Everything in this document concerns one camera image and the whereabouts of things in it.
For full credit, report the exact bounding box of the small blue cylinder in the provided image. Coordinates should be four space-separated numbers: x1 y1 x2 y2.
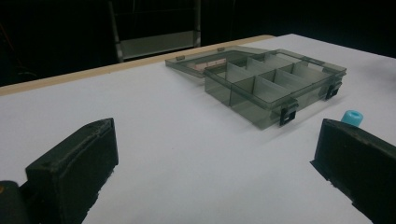
340 109 364 128

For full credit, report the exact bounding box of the grey transparent compartment box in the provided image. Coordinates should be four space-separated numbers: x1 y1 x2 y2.
164 46 347 131

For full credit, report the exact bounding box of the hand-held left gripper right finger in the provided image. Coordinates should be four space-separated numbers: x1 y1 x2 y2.
309 118 396 224

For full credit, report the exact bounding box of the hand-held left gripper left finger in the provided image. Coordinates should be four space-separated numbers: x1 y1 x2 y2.
25 117 120 224

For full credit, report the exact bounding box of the metal stand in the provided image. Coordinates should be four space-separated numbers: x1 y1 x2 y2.
106 0 203 63

